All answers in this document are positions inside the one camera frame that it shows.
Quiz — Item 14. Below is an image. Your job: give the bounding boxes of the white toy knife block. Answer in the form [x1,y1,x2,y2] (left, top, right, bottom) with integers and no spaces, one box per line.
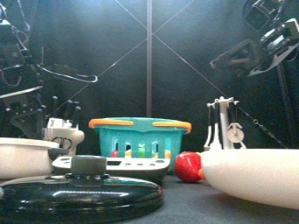
[42,116,85,157]

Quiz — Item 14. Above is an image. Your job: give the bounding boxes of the silver toy pot with lid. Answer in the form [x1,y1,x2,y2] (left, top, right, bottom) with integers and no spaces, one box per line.
[0,136,70,181]

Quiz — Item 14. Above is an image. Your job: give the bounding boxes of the white utensil rack stand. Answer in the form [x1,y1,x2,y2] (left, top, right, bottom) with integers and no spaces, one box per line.
[205,95,240,151]

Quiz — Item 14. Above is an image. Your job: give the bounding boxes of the toy pizza cutter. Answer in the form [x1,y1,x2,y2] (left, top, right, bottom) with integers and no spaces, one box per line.
[227,100,245,144]

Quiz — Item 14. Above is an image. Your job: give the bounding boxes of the black round lid with knob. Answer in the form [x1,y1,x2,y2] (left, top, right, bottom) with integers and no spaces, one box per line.
[0,155,165,224]

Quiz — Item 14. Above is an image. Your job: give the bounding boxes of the green toy vegetable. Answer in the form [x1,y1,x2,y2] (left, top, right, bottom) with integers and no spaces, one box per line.
[136,143,147,158]

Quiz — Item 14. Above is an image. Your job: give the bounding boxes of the white bowl right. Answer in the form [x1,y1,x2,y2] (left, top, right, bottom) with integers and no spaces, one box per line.
[200,148,299,211]

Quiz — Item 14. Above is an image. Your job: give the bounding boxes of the red toy strawberry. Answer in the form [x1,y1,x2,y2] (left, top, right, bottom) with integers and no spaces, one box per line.
[172,150,203,184]

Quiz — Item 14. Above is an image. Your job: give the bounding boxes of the black-handled toy knife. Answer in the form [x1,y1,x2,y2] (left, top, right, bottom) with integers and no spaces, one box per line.
[50,95,58,119]
[69,101,81,129]
[62,99,73,121]

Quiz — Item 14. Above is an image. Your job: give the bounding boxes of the black-handled toy scissors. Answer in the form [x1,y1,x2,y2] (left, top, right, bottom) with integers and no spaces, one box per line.
[50,136,73,151]

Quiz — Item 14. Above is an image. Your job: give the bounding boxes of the grey vertical frame pole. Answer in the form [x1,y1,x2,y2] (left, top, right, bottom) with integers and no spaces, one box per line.
[145,0,153,118]

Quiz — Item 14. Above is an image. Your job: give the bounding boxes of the white turner with black handle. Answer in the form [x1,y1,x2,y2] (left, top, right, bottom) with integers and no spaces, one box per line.
[209,102,224,151]

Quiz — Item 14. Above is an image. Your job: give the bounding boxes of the white spatula with black handle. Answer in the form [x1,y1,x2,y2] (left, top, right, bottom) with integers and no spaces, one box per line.
[203,103,215,152]

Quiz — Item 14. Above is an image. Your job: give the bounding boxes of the teal basket with orange handles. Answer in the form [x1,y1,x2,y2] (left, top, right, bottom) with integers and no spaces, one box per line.
[88,116,192,175]

